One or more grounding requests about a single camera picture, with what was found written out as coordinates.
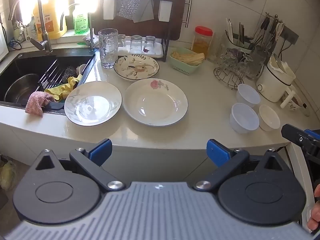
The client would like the white floral mug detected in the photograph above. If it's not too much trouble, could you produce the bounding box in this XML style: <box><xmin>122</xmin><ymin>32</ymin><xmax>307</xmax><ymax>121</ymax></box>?
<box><xmin>280</xmin><ymin>90</ymin><xmax>311</xmax><ymax>117</ymax></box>

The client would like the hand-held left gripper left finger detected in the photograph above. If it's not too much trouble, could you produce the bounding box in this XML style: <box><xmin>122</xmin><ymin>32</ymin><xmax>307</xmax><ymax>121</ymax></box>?
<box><xmin>30</xmin><ymin>139</ymin><xmax>125</xmax><ymax>192</ymax></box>

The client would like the cream plate dark leaf rim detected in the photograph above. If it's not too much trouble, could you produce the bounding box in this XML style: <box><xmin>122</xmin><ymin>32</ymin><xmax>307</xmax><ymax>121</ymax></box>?
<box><xmin>114</xmin><ymin>54</ymin><xmax>160</xmax><ymax>81</ymax></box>

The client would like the steel kitchen faucet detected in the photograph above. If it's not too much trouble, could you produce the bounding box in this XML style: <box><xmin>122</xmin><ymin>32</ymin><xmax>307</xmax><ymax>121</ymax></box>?
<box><xmin>8</xmin><ymin>0</ymin><xmax>54</xmax><ymax>54</ymax></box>

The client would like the yellow plastic bottle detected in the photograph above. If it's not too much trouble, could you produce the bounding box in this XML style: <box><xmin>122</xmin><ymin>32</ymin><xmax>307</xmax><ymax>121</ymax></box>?
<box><xmin>34</xmin><ymin>0</ymin><xmax>68</xmax><ymax>40</ymax></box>

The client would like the translucent plastic bowl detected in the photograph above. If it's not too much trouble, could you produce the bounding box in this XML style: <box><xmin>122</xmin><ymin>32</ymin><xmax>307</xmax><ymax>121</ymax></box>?
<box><xmin>236</xmin><ymin>84</ymin><xmax>261</xmax><ymax>108</ymax></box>
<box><xmin>230</xmin><ymin>103</ymin><xmax>260</xmax><ymax>134</ymax></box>

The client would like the green detergent bottle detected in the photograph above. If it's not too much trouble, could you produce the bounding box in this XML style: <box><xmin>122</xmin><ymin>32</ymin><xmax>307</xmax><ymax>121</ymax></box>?
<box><xmin>72</xmin><ymin>4</ymin><xmax>90</xmax><ymax>36</ymax></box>

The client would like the person's right hand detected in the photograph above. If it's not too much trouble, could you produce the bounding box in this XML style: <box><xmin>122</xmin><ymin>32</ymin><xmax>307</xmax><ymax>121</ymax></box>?
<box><xmin>307</xmin><ymin>182</ymin><xmax>320</xmax><ymax>231</ymax></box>

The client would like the steel wool scrubber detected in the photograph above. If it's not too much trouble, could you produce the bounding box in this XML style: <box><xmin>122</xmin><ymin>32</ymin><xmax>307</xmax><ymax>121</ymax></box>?
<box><xmin>62</xmin><ymin>66</ymin><xmax>77</xmax><ymax>83</ymax></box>

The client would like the black metal dish rack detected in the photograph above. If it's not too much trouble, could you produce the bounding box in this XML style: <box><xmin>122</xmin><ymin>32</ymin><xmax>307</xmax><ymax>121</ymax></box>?
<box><xmin>89</xmin><ymin>0</ymin><xmax>176</xmax><ymax>63</ymax></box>

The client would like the white electric cooking pot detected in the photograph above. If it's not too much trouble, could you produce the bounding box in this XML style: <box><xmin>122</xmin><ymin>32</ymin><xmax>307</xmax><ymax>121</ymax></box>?
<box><xmin>256</xmin><ymin>54</ymin><xmax>297</xmax><ymax>103</ymax></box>

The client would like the yellow plastic bag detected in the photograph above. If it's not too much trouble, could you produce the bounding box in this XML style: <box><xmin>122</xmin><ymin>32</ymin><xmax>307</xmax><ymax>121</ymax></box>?
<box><xmin>0</xmin><ymin>159</ymin><xmax>18</xmax><ymax>191</ymax></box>

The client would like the green cutlery holder with chopsticks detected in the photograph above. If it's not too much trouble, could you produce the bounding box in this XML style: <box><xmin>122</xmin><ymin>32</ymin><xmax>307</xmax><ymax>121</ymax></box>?
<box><xmin>225</xmin><ymin>17</ymin><xmax>253</xmax><ymax>53</ymax></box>

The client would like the pink dish cloth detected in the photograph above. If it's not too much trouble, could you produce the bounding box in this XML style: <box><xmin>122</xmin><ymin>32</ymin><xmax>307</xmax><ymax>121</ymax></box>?
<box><xmin>25</xmin><ymin>91</ymin><xmax>51</xmax><ymax>118</ymax></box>

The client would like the clear ribbed glass tumbler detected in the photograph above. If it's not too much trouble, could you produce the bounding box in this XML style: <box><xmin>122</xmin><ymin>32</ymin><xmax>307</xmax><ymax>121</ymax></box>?
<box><xmin>212</xmin><ymin>34</ymin><xmax>228</xmax><ymax>61</ymax></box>

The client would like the bundle of dried noodles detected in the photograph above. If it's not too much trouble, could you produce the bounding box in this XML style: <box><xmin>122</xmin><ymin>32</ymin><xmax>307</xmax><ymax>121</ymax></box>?
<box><xmin>172</xmin><ymin>51</ymin><xmax>205</xmax><ymax>67</ymax></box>

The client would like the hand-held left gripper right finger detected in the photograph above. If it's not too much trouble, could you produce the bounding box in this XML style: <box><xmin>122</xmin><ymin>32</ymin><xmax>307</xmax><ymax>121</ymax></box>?
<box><xmin>194</xmin><ymin>139</ymin><xmax>293</xmax><ymax>192</ymax></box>

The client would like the black sink drain rack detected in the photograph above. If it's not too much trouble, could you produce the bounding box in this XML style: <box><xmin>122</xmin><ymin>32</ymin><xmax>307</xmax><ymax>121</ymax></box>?
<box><xmin>37</xmin><ymin>59</ymin><xmax>84</xmax><ymax>94</ymax></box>

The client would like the silver embossed foil sheet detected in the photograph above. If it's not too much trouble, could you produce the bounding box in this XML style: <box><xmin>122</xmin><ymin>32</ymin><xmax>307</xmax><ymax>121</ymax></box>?
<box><xmin>119</xmin><ymin>0</ymin><xmax>156</xmax><ymax>23</ymax></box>

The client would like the red lid plastic jar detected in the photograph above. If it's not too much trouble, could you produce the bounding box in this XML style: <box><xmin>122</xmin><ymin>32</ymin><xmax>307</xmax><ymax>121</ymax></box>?
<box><xmin>191</xmin><ymin>26</ymin><xmax>214</xmax><ymax>56</ymax></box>

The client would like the steel pot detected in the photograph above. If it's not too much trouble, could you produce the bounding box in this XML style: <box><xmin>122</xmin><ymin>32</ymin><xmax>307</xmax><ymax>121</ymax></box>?
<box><xmin>4</xmin><ymin>74</ymin><xmax>41</xmax><ymax>103</ymax></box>

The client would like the group of clear glass mugs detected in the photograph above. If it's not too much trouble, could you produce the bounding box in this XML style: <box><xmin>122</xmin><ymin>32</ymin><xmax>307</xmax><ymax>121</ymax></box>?
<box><xmin>215</xmin><ymin>45</ymin><xmax>267</xmax><ymax>80</ymax></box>

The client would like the yellow dish cloth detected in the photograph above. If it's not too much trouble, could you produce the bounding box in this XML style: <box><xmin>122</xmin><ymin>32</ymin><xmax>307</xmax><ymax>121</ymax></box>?
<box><xmin>44</xmin><ymin>74</ymin><xmax>83</xmax><ymax>99</ymax></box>

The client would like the green plastic basket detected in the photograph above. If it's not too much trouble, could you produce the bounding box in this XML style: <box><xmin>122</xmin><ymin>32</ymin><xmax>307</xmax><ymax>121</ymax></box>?
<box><xmin>170</xmin><ymin>47</ymin><xmax>206</xmax><ymax>75</ymax></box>

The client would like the hanging utensil rack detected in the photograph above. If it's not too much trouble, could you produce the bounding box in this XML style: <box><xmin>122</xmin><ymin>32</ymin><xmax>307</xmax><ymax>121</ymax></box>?
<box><xmin>250</xmin><ymin>12</ymin><xmax>285</xmax><ymax>52</ymax></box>

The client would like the tall textured glass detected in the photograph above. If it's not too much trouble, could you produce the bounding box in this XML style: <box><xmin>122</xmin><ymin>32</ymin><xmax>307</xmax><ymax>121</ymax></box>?
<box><xmin>98</xmin><ymin>28</ymin><xmax>118</xmax><ymax>69</ymax></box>

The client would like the brown wooden cutting board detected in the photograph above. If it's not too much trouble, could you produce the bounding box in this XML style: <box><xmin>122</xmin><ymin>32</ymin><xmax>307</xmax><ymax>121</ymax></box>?
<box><xmin>99</xmin><ymin>0</ymin><xmax>188</xmax><ymax>41</ymax></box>

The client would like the white drip tray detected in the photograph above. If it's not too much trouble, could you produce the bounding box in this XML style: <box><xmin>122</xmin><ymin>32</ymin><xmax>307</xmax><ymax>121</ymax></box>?
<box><xmin>117</xmin><ymin>40</ymin><xmax>165</xmax><ymax>58</ymax></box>

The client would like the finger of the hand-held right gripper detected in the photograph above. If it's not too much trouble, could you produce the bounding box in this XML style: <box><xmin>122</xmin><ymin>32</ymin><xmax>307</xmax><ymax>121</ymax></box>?
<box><xmin>281</xmin><ymin>124</ymin><xmax>320</xmax><ymax>155</ymax></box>

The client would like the steel bar handle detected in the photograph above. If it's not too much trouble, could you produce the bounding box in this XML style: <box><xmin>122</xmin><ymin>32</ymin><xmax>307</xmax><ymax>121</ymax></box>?
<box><xmin>182</xmin><ymin>0</ymin><xmax>193</xmax><ymax>28</ymax></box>

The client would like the black kitchen sink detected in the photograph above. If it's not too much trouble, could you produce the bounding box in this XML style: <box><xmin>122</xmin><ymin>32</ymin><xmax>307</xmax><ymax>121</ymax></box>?
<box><xmin>0</xmin><ymin>47</ymin><xmax>97</xmax><ymax>109</ymax></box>

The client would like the small steel tap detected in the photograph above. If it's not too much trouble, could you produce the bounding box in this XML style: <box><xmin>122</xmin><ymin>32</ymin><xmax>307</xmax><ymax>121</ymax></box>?
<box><xmin>60</xmin><ymin>2</ymin><xmax>101</xmax><ymax>49</ymax></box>

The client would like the small white ceramic bowl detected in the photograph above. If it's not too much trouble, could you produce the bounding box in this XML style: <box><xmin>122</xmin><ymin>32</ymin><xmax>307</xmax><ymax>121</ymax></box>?
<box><xmin>259</xmin><ymin>104</ymin><xmax>281</xmax><ymax>132</ymax></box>

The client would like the white plate pink flower print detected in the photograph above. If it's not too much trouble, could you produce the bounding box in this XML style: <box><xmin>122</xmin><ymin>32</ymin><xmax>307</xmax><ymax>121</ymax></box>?
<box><xmin>122</xmin><ymin>78</ymin><xmax>188</xmax><ymax>127</ymax></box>

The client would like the white rack container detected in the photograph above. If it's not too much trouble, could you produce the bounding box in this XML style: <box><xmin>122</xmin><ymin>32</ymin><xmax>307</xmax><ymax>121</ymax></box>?
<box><xmin>158</xmin><ymin>0</ymin><xmax>171</xmax><ymax>22</ymax></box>
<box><xmin>103</xmin><ymin>0</ymin><xmax>116</xmax><ymax>21</ymax></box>

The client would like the wire cup holder stand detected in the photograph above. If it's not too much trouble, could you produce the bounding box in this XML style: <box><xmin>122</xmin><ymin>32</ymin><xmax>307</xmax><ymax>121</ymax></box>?
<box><xmin>214</xmin><ymin>47</ymin><xmax>253</xmax><ymax>91</ymax></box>

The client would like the white plate grey leaf print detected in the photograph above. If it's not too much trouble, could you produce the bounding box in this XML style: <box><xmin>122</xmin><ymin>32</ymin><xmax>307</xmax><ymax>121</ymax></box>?
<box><xmin>64</xmin><ymin>81</ymin><xmax>122</xmax><ymax>126</ymax></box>

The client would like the black wall socket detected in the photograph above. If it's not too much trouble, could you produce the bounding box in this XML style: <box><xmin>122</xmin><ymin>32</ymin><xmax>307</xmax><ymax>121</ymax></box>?
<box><xmin>282</xmin><ymin>27</ymin><xmax>299</xmax><ymax>43</ymax></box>

